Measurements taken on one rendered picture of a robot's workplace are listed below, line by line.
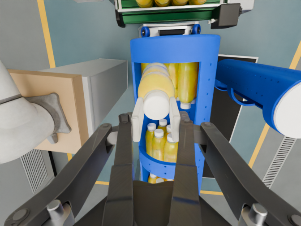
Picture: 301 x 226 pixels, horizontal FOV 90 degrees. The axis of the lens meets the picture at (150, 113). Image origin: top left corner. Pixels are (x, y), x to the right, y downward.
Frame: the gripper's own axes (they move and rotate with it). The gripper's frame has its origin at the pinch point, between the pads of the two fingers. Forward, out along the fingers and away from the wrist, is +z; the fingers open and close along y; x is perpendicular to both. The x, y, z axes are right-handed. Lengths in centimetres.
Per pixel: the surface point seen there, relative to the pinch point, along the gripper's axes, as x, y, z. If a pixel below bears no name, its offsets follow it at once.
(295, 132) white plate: -29, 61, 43
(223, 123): -70, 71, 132
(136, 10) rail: 21, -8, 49
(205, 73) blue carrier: 0.8, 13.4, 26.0
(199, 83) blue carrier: -1.8, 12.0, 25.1
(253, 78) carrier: -9, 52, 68
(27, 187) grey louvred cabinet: -131, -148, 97
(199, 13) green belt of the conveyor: 20, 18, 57
